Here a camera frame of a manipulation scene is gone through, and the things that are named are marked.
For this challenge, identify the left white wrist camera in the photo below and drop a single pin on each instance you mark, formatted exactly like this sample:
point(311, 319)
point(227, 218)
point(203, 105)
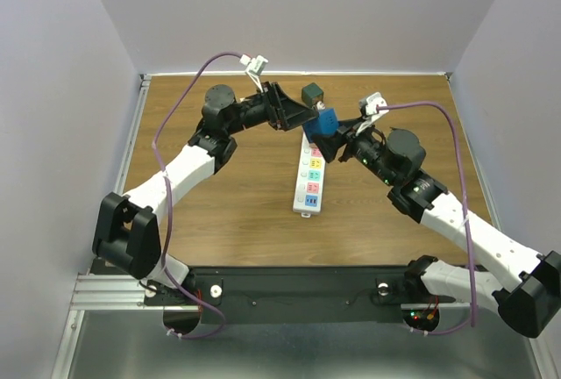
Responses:
point(254, 67)

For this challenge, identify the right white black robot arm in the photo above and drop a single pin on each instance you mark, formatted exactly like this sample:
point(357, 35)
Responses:
point(517, 282)

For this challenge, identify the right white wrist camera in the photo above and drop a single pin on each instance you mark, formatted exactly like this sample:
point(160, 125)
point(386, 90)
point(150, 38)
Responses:
point(371, 111)

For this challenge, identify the dark green cube adapter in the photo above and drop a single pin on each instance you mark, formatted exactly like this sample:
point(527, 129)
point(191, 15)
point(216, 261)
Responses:
point(311, 94)

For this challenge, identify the left aluminium frame rail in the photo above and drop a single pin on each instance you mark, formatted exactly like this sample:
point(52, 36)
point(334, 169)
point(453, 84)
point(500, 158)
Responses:
point(72, 330)

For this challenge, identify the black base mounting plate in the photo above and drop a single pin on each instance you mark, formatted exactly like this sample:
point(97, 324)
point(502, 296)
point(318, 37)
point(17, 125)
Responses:
point(293, 295)

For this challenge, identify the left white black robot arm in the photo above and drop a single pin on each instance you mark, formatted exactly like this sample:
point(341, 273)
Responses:
point(127, 231)

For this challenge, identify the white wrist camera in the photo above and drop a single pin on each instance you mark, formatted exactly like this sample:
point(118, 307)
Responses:
point(254, 67)
point(371, 111)

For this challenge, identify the aluminium frame rail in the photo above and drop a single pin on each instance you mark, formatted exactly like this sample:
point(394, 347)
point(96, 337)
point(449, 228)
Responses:
point(539, 350)
point(72, 330)

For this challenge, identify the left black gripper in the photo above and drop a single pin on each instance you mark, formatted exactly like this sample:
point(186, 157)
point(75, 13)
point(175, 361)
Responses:
point(295, 115)

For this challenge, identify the blue cube plug adapter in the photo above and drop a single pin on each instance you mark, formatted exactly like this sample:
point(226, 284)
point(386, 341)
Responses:
point(325, 124)

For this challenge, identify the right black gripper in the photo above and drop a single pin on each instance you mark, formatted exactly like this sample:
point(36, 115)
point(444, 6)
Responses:
point(329, 145)

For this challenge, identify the white multicolour power strip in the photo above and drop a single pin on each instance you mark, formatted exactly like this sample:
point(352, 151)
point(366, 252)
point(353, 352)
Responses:
point(309, 181)

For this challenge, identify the right aluminium frame rail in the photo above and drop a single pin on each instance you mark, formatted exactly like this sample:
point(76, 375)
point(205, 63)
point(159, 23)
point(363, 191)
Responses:
point(539, 350)

